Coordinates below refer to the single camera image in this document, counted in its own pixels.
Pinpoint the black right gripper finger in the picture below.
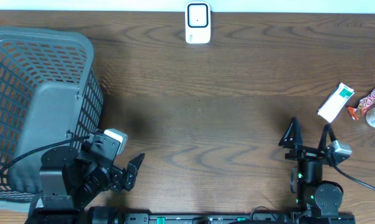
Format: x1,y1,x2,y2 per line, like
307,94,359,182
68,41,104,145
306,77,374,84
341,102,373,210
318,124,337,151
278,118,303,149

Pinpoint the white green box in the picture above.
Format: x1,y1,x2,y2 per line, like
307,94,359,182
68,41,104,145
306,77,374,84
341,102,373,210
318,82,355,123

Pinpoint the red chocolate bar wrapper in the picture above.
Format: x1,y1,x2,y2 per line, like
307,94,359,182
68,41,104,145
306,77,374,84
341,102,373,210
347,88,375,120

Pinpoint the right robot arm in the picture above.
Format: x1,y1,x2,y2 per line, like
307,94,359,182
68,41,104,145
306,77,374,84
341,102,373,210
278,118,352,223

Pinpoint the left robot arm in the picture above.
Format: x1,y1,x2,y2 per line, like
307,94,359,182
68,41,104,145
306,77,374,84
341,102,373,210
26,129,145,223

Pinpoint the grey plastic shopping basket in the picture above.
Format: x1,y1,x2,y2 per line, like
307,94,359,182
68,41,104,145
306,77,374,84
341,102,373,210
0,27,103,212

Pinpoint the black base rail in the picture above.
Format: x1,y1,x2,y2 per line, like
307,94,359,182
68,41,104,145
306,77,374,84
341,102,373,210
87,207,356,224

